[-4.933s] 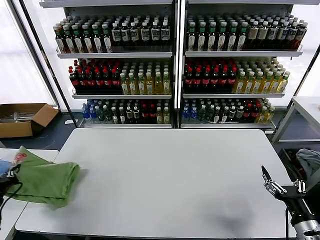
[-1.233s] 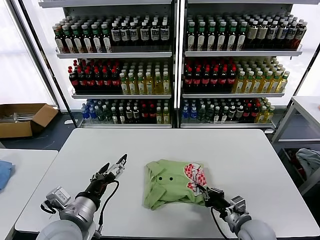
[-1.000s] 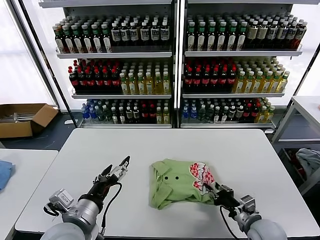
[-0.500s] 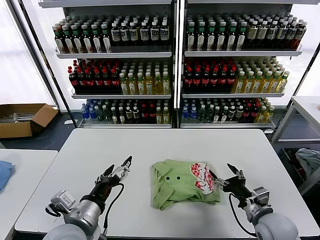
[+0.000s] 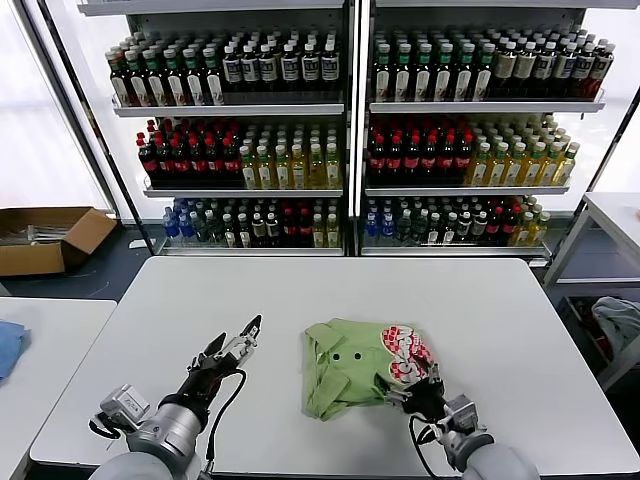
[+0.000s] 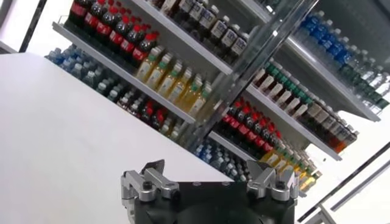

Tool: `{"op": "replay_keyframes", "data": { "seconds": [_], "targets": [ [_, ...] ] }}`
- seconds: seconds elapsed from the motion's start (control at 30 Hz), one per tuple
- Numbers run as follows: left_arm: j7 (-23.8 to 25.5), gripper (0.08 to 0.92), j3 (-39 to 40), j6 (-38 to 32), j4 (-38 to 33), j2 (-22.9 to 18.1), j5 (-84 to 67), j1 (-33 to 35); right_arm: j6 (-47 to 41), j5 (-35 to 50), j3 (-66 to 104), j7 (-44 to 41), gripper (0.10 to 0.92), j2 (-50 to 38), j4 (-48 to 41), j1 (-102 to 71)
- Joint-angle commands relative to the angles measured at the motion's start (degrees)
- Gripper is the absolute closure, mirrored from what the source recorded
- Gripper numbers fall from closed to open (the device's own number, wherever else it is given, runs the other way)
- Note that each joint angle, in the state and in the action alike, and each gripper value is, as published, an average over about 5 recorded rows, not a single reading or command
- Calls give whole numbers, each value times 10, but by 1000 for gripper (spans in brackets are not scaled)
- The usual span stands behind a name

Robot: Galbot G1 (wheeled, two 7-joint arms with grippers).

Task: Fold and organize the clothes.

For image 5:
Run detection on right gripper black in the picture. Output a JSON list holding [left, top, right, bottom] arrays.
[[383, 362, 450, 420]]

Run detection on green cap brown tea bottle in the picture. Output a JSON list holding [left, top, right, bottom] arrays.
[[108, 49, 131, 107], [143, 48, 169, 107], [202, 46, 226, 106], [124, 48, 150, 107], [182, 47, 206, 106], [453, 43, 474, 101], [473, 43, 494, 100], [392, 43, 412, 101], [412, 43, 433, 101], [373, 43, 393, 101], [433, 43, 454, 101], [163, 47, 187, 107]]

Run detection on clear plastic packs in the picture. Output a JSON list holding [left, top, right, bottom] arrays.
[[0, 223, 64, 247]]

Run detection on beige label dark bottle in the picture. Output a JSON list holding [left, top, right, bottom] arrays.
[[512, 40, 536, 99], [492, 40, 516, 99]]

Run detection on small red label cola bottle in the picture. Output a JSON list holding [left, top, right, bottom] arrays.
[[502, 207, 519, 245], [282, 209, 299, 248], [297, 209, 313, 248], [487, 207, 504, 245]]

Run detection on grey metal shelf rack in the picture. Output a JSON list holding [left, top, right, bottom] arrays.
[[77, 0, 359, 257], [357, 0, 609, 259]]

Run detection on red cap cola bottle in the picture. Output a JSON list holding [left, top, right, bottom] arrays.
[[420, 131, 438, 185], [402, 131, 421, 185], [155, 133, 175, 187], [368, 132, 386, 185], [222, 134, 242, 187], [189, 134, 208, 187], [437, 131, 455, 185], [385, 131, 404, 185], [172, 134, 192, 187], [137, 132, 158, 187], [453, 131, 473, 185], [206, 134, 225, 187]]

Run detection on brown cardboard box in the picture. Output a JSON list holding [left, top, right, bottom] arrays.
[[0, 206, 119, 277]]

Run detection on white cap dark drink bottle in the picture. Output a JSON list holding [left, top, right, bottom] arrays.
[[241, 43, 261, 96], [532, 40, 556, 99], [259, 43, 279, 96], [222, 43, 242, 96], [320, 41, 340, 96], [300, 42, 320, 96], [280, 42, 300, 96], [552, 40, 576, 99]]

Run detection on black window frame post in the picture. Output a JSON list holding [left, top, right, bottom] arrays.
[[37, 0, 154, 249], [579, 87, 640, 221]]

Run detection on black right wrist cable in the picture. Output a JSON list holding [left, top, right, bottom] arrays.
[[407, 413, 454, 480]]

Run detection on blue folded cloth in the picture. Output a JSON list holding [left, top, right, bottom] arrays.
[[0, 319, 31, 384]]

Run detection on grey window frame post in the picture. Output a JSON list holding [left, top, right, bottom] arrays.
[[17, 0, 119, 219]]

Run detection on dark bin with red items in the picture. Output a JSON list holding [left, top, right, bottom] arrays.
[[559, 295, 614, 371]]

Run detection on green cap yellow drink bottle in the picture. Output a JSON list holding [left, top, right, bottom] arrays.
[[467, 143, 492, 188], [538, 142, 564, 188], [256, 144, 276, 190], [519, 142, 546, 188], [324, 143, 342, 190], [291, 143, 309, 190], [485, 143, 510, 188], [307, 143, 326, 190], [554, 141, 581, 187], [239, 144, 258, 190], [502, 142, 528, 188], [274, 144, 293, 190]]

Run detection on blue label dark bottle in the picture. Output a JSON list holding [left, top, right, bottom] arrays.
[[570, 41, 596, 99]]

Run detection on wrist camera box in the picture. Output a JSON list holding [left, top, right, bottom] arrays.
[[444, 393, 489, 434], [98, 383, 151, 426]]

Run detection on white metal frame side table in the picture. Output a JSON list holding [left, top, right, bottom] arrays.
[[542, 192, 640, 391]]

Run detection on green printed T-shirt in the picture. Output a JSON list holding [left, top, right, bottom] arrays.
[[301, 317, 441, 424]]

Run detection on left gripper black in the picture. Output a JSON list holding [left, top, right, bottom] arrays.
[[164, 313, 265, 415]]

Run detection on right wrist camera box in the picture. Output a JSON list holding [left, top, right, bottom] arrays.
[[444, 393, 489, 434]]

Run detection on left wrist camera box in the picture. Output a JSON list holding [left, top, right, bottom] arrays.
[[98, 383, 151, 426]]

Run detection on grey blue cloth pile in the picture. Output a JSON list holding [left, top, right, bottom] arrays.
[[591, 296, 640, 369]]

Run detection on red brown tea bottle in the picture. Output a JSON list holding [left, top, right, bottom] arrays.
[[587, 42, 616, 99]]

